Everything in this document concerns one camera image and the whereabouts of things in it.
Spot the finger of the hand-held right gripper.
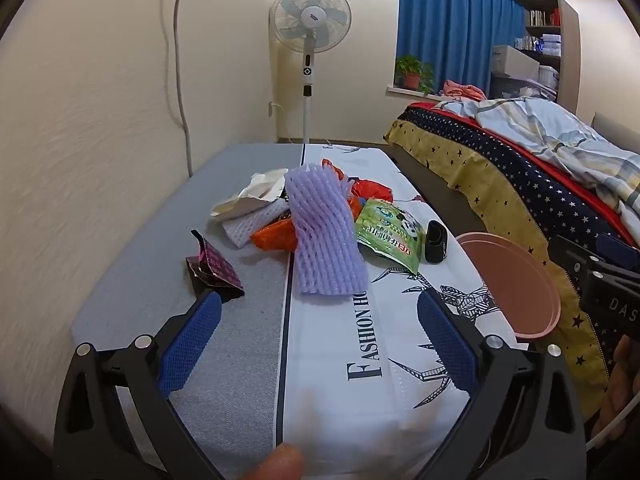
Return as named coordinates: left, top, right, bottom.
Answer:
left=549, top=234, right=606, bottom=283

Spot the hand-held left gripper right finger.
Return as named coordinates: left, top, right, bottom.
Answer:
left=416, top=287, right=587, bottom=480

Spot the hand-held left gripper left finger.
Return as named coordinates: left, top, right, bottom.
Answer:
left=52, top=287, right=226, bottom=480

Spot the pink plastic bin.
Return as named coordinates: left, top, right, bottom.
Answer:
left=456, top=231, right=563, bottom=338

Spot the purple foam fruit net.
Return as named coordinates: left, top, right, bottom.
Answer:
left=284, top=160, right=370, bottom=297

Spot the person's left hand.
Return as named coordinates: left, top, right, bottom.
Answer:
left=235, top=441, right=306, bottom=480

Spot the maroon patterned packet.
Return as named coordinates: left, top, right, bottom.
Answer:
left=186, top=230, right=246, bottom=301

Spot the grey padded mat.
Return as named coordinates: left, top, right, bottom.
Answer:
left=70, top=142, right=306, bottom=461

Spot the white printed table cloth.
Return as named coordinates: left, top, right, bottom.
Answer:
left=275, top=142, right=516, bottom=480

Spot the black elastic band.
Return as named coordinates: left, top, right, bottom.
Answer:
left=425, top=221, right=448, bottom=263

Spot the bed with striped quilt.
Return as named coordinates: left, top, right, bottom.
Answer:
left=384, top=102, right=640, bottom=421

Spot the green snack packet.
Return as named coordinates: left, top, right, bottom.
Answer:
left=354, top=199, right=426, bottom=275

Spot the white foam fruit net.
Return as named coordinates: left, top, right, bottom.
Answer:
left=221, top=202, right=291, bottom=248

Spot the striped plaid duvet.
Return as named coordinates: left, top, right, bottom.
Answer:
left=435, top=95, right=640, bottom=251

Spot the grey headboard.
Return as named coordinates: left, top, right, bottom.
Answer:
left=592, top=112, right=640, bottom=153

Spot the orange plastic bag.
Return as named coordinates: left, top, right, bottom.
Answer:
left=251, top=220, right=298, bottom=252

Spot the grey bed base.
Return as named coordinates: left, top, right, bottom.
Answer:
left=387, top=140, right=551, bottom=266

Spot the white crumpled paper wrapper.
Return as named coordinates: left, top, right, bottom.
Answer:
left=210, top=169, right=291, bottom=217

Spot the red plastic bag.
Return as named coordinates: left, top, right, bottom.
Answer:
left=320, top=158, right=394, bottom=218

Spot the dark storage box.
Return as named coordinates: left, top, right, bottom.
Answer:
left=490, top=72, right=558, bottom=103

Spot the pink crumpled cloth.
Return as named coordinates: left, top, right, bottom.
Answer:
left=440, top=80, right=488, bottom=102

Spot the white cardboard box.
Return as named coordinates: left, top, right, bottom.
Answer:
left=492, top=45, right=541, bottom=81

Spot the stack of blue white packets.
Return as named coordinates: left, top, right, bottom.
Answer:
left=515, top=34, right=561, bottom=56

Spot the wooden bookshelf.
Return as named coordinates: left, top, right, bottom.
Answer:
left=522, top=0, right=563, bottom=91

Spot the potted green plant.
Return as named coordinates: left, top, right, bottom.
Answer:
left=395, top=55, right=436, bottom=95

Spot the white windowsill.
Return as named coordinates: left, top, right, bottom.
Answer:
left=385, top=85, right=446, bottom=98

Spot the row of books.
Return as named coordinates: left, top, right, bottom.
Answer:
left=527, top=9, right=561, bottom=28

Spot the blue curtain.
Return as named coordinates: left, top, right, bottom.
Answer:
left=395, top=0, right=528, bottom=98

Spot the white standing fan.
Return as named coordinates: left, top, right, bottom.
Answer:
left=269, top=0, right=352, bottom=146

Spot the white cable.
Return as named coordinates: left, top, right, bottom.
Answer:
left=586, top=400, right=640, bottom=453

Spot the grey wall cable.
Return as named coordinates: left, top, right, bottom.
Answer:
left=164, top=0, right=195, bottom=178

